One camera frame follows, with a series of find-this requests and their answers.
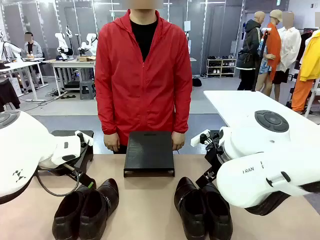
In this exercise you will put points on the person's left forearm red sleeve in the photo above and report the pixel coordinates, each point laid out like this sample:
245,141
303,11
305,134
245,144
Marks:
182,115

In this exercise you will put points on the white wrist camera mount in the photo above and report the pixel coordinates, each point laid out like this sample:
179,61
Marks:
198,139
86,142

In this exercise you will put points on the person in red jacket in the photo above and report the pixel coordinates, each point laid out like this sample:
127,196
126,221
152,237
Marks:
142,85

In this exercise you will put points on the mannequin in yellow hoodie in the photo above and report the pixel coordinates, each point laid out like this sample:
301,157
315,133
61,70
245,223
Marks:
308,65

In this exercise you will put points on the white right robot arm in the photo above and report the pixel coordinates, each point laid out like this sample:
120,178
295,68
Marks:
262,160

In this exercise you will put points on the white table with cardboard box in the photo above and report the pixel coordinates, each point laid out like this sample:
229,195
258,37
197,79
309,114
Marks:
72,63

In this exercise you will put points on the black hanging garment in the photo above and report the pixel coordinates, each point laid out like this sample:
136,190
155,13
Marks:
8,93

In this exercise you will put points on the white robot arm with tan gripper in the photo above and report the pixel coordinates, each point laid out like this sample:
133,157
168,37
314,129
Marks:
11,51

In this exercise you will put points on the black tripod pole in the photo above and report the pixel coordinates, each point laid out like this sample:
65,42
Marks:
261,60

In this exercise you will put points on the black shoe stand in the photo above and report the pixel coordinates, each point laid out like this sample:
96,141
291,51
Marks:
149,152
86,156

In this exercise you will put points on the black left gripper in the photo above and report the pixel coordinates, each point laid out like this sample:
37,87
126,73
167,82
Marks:
80,175

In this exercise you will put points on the person's left hand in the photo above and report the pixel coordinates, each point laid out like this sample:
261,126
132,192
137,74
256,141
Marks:
178,141

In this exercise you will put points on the white power strip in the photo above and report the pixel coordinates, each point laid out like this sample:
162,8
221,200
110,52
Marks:
36,100

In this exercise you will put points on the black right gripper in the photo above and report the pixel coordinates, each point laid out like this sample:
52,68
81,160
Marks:
212,171

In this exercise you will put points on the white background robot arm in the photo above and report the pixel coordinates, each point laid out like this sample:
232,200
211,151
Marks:
62,46
89,43

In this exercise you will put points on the person in white shirt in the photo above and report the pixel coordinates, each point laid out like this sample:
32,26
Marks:
288,47

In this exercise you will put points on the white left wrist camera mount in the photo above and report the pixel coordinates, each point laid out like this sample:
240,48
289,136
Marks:
86,142

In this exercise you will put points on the grey plastic stool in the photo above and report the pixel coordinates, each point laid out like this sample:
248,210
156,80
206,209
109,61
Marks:
87,90

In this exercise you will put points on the black bag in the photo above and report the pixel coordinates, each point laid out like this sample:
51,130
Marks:
196,82

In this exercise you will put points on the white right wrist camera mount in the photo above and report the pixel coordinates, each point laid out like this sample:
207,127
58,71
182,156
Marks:
198,139

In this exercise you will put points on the long white work table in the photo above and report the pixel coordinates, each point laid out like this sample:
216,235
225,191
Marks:
20,65

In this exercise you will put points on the person's right forearm red sleeve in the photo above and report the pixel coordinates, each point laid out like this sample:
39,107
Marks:
107,115

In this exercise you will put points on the person's right hand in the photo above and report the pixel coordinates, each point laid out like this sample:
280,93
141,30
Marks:
112,142

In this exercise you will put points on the flat cardboard box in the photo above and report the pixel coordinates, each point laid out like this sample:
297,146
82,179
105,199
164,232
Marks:
86,58

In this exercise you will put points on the mannequin in orange top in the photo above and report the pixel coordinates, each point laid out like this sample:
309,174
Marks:
271,50

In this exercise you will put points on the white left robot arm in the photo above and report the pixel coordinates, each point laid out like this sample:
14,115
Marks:
22,150

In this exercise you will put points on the white shoe rack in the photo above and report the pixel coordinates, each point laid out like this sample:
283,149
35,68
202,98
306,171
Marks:
221,67

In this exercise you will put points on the seated person grey jacket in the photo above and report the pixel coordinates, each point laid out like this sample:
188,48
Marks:
32,48

